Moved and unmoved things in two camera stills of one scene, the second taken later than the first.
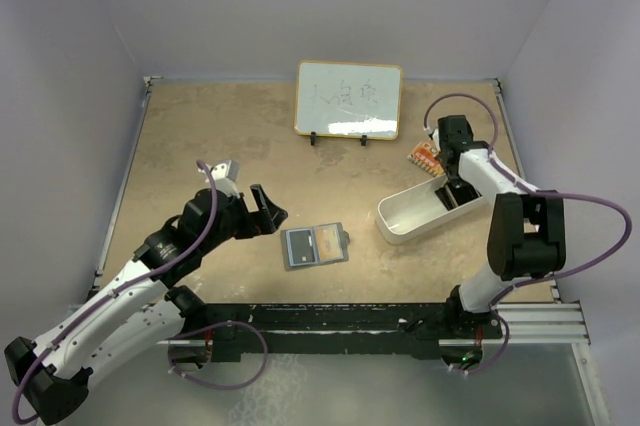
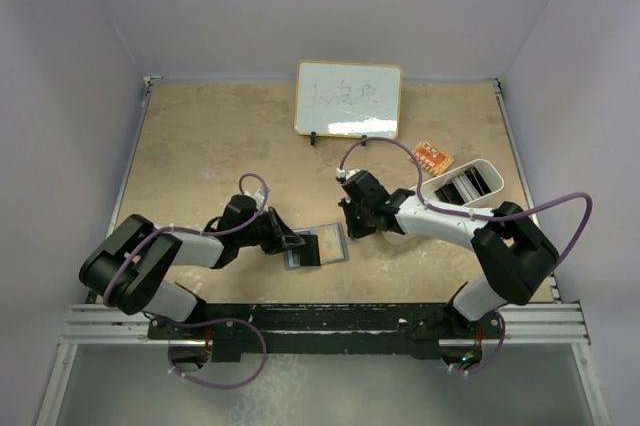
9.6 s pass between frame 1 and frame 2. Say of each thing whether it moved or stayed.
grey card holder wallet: stayed
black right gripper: moved
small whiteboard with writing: stayed
